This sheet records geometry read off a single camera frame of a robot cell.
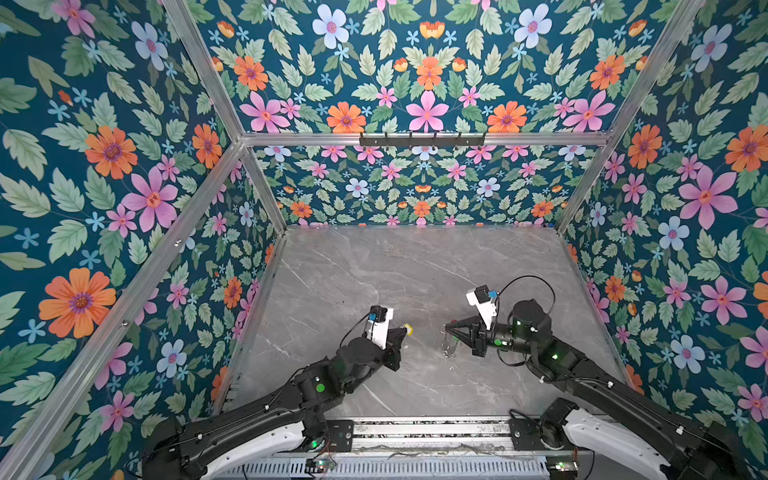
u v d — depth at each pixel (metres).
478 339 0.62
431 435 0.75
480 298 0.64
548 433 0.65
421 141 0.93
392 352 0.63
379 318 0.62
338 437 0.73
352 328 0.51
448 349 0.72
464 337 0.69
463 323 0.67
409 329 0.74
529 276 0.58
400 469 0.77
